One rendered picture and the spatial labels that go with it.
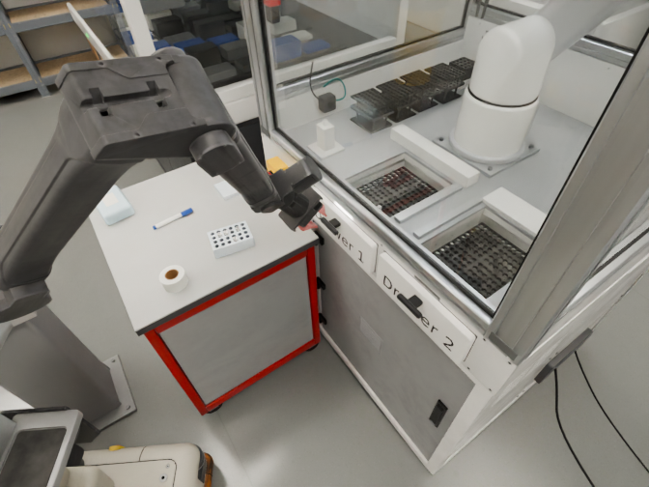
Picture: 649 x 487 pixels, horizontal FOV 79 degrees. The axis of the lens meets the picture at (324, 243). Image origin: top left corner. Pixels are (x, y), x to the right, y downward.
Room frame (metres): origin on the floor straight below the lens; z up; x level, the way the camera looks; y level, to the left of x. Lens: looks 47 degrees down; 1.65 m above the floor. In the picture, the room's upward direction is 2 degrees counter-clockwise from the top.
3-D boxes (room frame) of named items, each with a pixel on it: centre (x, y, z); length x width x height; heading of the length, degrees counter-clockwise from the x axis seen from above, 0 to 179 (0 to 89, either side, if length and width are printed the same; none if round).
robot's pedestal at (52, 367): (0.66, 1.01, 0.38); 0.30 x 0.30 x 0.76; 33
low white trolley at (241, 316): (0.96, 0.43, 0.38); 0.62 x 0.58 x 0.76; 33
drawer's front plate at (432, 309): (0.51, -0.22, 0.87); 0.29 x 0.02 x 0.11; 33
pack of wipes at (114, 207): (1.02, 0.72, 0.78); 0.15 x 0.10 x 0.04; 38
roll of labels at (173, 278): (0.69, 0.43, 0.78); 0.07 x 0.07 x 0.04
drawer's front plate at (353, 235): (0.78, -0.05, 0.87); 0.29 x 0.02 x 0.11; 33
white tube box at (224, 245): (0.84, 0.29, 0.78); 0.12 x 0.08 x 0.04; 113
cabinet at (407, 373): (1.00, -0.48, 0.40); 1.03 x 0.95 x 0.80; 33
